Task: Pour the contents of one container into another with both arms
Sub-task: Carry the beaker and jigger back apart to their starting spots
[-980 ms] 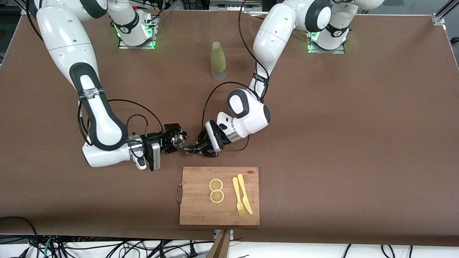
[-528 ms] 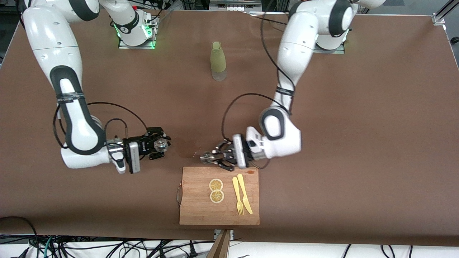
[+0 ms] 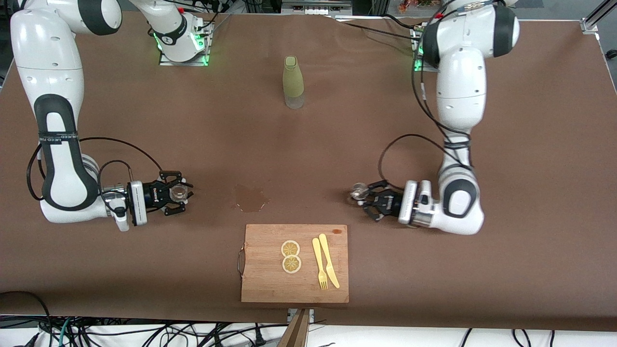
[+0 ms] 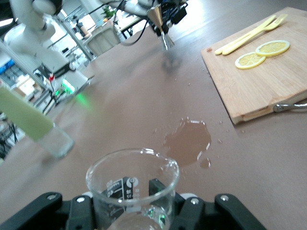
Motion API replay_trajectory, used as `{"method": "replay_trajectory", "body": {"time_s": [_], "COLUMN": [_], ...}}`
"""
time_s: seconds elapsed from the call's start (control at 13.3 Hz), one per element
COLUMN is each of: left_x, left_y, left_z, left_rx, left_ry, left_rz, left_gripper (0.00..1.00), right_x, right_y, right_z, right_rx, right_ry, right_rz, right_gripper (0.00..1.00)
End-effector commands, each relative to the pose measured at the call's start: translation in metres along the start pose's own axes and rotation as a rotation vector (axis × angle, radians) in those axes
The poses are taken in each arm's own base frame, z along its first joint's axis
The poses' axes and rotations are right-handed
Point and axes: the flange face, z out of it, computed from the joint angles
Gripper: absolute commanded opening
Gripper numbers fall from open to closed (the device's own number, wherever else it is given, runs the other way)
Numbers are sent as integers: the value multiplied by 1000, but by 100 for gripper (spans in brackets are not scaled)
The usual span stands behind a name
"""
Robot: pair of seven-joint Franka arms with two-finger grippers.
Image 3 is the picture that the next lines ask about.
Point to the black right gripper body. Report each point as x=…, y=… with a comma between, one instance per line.
x=149, y=196

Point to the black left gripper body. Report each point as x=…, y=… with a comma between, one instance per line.
x=391, y=202

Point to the clear glass measuring cup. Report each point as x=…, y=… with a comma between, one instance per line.
x=179, y=192

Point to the steel jigger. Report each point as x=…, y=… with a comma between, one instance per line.
x=358, y=191

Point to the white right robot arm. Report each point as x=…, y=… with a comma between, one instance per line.
x=48, y=53

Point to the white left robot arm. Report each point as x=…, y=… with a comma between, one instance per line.
x=460, y=82

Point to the brown table cover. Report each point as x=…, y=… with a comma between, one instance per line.
x=337, y=144

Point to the yellow plastic knife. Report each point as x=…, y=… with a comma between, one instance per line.
x=328, y=262

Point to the yellow plastic fork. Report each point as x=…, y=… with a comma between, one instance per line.
x=318, y=258

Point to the spilled liquid puddle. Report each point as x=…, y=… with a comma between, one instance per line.
x=250, y=198

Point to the lemon slice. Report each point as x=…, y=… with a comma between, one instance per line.
x=291, y=264
x=290, y=248

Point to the wooden cutting board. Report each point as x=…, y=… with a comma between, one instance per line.
x=270, y=284

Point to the green bottle with clear base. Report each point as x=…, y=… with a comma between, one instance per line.
x=293, y=79

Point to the metal bracket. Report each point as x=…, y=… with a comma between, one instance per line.
x=311, y=313

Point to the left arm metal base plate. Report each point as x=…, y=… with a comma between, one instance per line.
x=415, y=67

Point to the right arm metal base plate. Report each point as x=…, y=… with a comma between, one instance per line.
x=205, y=46

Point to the wooden post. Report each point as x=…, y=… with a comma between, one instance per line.
x=298, y=335

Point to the aluminium frame profile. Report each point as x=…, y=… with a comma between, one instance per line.
x=597, y=12

